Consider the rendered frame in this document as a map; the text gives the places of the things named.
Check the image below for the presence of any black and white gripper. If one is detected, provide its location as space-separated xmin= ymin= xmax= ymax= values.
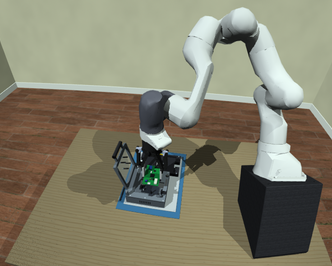
xmin=135 ymin=140 xmax=169 ymax=179

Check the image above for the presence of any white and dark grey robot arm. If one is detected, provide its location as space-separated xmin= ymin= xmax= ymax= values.
xmin=139 ymin=7 xmax=307 ymax=181

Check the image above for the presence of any green circuit board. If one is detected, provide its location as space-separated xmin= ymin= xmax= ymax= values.
xmin=142 ymin=165 xmax=160 ymax=186

